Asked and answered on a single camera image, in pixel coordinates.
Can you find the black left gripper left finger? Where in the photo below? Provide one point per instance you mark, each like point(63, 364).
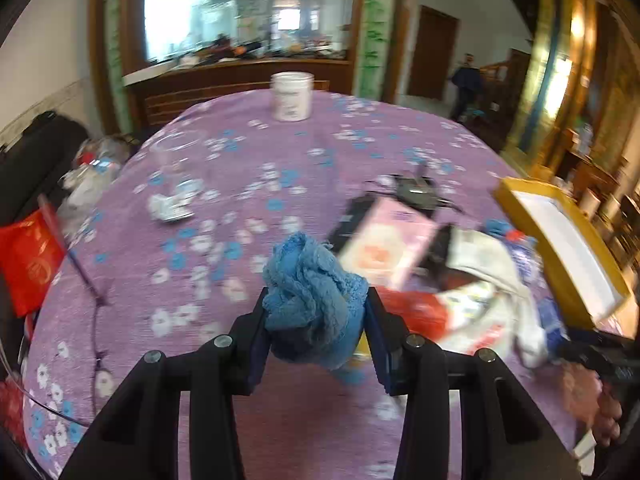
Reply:
point(135, 435)

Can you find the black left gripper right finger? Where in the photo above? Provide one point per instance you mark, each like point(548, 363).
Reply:
point(503, 433)

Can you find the white cloth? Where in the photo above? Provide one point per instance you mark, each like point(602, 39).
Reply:
point(488, 258)

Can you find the blue knitted cloth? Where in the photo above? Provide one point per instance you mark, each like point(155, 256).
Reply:
point(315, 309)

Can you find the pink tissue pack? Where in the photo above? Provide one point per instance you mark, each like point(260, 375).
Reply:
point(387, 244)

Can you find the person's right hand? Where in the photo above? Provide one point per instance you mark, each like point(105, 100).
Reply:
point(590, 401)

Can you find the yellow cardboard box tray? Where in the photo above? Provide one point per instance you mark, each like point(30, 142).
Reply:
point(585, 279)

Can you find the purple floral tablecloth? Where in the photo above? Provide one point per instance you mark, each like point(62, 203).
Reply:
point(172, 287)

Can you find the red plastic bag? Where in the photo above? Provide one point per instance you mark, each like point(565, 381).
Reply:
point(32, 251)

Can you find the silver foil blister pack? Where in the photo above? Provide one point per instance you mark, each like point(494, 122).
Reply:
point(169, 208)

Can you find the black round motor device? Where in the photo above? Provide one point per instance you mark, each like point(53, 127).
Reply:
point(416, 190)

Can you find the clear plastic cup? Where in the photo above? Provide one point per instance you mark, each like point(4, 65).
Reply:
point(178, 155)

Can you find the black bag on sofa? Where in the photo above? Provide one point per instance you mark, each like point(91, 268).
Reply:
point(35, 165)

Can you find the person in dark clothes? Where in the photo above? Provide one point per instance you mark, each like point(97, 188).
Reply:
point(469, 82)

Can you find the wooden cabinet counter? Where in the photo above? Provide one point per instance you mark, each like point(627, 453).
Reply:
point(158, 100)

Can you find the white plastic jar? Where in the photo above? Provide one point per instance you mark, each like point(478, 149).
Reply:
point(291, 96)

